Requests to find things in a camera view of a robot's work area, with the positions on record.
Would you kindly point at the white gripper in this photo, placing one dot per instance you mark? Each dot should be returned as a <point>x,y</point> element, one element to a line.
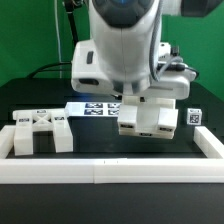
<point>92,74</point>

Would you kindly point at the white chair seat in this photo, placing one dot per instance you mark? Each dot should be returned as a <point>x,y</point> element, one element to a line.
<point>147,116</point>

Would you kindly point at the white chair back frame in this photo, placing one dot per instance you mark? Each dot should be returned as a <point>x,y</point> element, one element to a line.
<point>41,120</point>

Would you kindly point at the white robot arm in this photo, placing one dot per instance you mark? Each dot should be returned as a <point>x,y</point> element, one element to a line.
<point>124,54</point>

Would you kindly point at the white tagged cube far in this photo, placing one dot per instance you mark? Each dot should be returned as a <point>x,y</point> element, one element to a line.
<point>194,116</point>

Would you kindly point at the white U-shaped fence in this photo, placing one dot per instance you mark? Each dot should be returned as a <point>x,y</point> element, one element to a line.
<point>98,171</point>

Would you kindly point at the white marker base plate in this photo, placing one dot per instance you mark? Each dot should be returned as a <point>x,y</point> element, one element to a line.
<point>92,109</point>

